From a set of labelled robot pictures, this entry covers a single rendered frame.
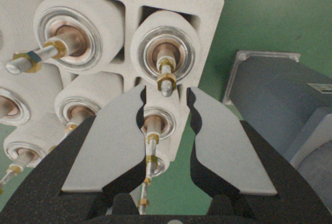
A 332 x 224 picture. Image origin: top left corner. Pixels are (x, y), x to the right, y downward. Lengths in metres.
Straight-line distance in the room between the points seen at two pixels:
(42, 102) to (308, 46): 0.66
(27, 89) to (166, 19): 0.23
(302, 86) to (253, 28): 0.22
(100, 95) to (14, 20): 0.13
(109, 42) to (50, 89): 0.17
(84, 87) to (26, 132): 0.17
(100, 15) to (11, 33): 0.11
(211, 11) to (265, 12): 0.26
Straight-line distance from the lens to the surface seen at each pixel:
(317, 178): 0.33
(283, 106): 0.35
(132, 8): 0.27
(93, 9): 0.22
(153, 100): 0.25
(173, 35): 0.20
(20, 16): 0.29
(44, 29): 0.24
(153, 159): 0.21
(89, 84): 0.28
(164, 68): 0.16
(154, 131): 0.24
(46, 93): 0.34
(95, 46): 0.22
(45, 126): 0.40
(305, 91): 0.36
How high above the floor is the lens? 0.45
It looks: 57 degrees down
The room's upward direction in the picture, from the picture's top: 179 degrees clockwise
